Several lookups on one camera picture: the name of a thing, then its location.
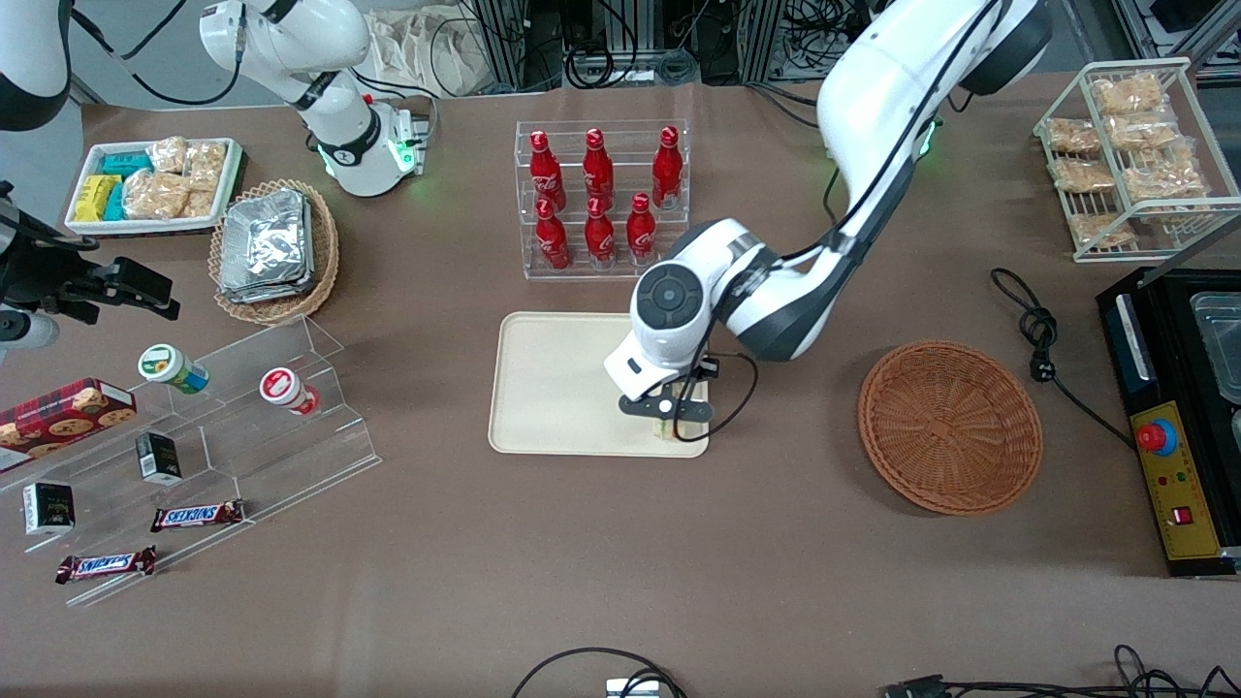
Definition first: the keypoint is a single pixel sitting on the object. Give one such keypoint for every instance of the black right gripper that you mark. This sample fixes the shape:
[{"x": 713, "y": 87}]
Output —
[{"x": 50, "y": 275}]

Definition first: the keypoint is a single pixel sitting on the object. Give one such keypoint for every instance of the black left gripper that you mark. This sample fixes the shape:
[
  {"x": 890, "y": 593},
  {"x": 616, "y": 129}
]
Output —
[{"x": 702, "y": 372}]

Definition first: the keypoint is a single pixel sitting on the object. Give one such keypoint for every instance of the triangular sandwich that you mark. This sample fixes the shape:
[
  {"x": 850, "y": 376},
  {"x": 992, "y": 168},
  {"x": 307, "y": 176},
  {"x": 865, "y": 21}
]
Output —
[{"x": 665, "y": 432}]

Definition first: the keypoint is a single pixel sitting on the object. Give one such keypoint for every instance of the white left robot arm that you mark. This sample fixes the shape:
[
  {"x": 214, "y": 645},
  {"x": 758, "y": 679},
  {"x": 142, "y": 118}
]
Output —
[{"x": 873, "y": 87}]

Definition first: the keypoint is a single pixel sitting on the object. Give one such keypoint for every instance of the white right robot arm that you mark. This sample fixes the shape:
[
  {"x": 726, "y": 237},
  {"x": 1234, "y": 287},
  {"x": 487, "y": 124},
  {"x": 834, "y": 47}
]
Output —
[{"x": 291, "y": 39}]

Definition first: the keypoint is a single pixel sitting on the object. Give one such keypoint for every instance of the white rectangular snack tray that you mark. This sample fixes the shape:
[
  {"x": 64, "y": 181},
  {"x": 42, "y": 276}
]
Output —
[{"x": 87, "y": 225}]

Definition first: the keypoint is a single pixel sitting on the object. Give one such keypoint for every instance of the beige plastic tray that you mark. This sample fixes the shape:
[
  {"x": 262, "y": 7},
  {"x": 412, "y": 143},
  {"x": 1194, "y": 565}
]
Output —
[{"x": 553, "y": 388}]

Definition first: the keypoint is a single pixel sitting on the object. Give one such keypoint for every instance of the oval light wicker basket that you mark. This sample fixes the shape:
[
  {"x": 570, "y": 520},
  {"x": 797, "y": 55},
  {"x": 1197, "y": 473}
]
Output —
[{"x": 325, "y": 252}]

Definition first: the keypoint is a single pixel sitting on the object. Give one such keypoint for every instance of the round brown wicker basket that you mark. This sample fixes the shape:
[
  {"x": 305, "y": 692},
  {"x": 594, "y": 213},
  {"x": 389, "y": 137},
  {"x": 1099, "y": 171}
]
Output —
[{"x": 950, "y": 427}]

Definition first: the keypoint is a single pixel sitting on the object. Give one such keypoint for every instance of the green lid cup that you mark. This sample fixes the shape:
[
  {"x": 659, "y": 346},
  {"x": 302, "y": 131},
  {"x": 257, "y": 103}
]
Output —
[{"x": 173, "y": 368}]

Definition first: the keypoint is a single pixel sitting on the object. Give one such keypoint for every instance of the teal snack pack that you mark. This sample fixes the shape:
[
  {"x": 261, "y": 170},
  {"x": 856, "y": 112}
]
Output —
[
  {"x": 115, "y": 204},
  {"x": 126, "y": 163}
]

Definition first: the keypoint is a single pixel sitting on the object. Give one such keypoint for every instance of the clear bag of crackers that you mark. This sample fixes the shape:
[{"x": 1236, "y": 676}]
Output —
[
  {"x": 155, "y": 196},
  {"x": 206, "y": 165},
  {"x": 201, "y": 204},
  {"x": 167, "y": 155}
]

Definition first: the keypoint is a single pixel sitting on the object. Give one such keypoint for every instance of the silver foil pack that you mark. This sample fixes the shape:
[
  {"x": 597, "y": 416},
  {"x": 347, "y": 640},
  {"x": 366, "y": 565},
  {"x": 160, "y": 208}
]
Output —
[
  {"x": 252, "y": 294},
  {"x": 267, "y": 233}
]

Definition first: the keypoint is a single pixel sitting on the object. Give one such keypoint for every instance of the yellow snack pack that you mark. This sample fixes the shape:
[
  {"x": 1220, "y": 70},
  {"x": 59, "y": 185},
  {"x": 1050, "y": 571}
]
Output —
[{"x": 95, "y": 197}]

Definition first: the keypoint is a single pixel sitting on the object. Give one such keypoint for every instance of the red cookie box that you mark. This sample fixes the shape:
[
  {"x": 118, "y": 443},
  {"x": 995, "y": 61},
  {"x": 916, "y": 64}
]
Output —
[{"x": 58, "y": 417}]

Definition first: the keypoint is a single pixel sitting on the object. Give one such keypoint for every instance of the red lid cup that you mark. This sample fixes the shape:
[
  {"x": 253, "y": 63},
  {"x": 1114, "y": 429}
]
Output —
[{"x": 286, "y": 390}]

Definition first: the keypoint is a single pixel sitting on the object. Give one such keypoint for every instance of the red cola bottle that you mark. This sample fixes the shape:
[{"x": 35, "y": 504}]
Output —
[
  {"x": 546, "y": 174},
  {"x": 641, "y": 228},
  {"x": 600, "y": 237},
  {"x": 554, "y": 240},
  {"x": 598, "y": 170},
  {"x": 667, "y": 170}
]

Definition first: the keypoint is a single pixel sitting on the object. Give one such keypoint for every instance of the clear acrylic stepped shelf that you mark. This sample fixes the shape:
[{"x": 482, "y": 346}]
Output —
[{"x": 271, "y": 456}]

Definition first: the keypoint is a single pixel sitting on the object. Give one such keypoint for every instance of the brown snickers bar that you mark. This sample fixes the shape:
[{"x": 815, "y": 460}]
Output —
[
  {"x": 199, "y": 515},
  {"x": 107, "y": 564}
]

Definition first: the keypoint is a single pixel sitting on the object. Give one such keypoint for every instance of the small black white box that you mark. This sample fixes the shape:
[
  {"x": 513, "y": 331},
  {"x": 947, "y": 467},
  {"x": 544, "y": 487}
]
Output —
[{"x": 48, "y": 509}]

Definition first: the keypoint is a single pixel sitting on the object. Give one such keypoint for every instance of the clear acrylic bottle rack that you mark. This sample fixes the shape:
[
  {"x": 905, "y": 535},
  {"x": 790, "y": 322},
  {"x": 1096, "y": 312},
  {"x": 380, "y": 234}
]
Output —
[{"x": 620, "y": 145}]

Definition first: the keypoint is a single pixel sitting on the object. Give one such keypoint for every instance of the small grey device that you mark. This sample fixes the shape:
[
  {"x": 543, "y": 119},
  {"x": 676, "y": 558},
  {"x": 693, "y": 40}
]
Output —
[{"x": 632, "y": 688}]

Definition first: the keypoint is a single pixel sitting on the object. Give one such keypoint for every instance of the white cloth bag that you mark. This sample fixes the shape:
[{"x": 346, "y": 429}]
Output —
[{"x": 427, "y": 48}]

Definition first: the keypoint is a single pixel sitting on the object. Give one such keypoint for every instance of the clear bag of pastry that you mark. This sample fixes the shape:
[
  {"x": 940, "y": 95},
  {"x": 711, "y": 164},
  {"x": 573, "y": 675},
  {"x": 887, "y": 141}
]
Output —
[
  {"x": 1100, "y": 231},
  {"x": 1128, "y": 94},
  {"x": 1083, "y": 175},
  {"x": 1073, "y": 136},
  {"x": 1163, "y": 174},
  {"x": 1142, "y": 132}
]

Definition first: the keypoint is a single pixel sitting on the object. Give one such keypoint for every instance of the red emergency stop button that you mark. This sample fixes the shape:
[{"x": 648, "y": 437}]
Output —
[{"x": 1157, "y": 438}]

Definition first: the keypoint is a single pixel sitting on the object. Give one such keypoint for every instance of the black machine with yellow panel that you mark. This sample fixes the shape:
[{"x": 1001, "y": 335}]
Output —
[{"x": 1178, "y": 485}]

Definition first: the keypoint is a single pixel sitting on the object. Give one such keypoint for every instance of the clear plastic container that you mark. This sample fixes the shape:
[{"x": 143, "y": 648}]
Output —
[{"x": 1220, "y": 344}]

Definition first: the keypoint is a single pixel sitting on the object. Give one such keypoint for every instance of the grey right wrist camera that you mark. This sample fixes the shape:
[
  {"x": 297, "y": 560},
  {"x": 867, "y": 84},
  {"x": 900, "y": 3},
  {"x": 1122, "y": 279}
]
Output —
[{"x": 24, "y": 330}]

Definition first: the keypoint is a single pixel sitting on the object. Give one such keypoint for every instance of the aluminium frame post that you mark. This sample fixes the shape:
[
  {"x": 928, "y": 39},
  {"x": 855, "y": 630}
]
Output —
[
  {"x": 768, "y": 34},
  {"x": 504, "y": 39}
]

